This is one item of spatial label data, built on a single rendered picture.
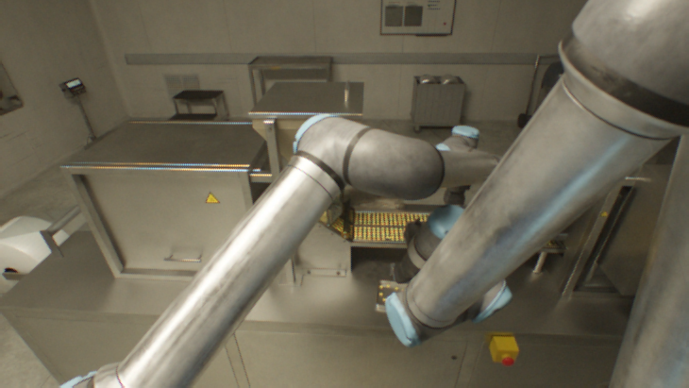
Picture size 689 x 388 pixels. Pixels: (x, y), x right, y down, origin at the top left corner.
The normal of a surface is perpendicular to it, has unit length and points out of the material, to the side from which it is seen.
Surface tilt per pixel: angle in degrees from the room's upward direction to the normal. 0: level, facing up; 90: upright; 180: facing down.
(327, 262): 90
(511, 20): 90
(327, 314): 0
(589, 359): 90
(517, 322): 0
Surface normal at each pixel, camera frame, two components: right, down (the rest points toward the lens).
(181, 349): 0.32, -0.15
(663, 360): -0.92, 0.21
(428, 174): 0.48, 0.15
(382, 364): -0.07, 0.51
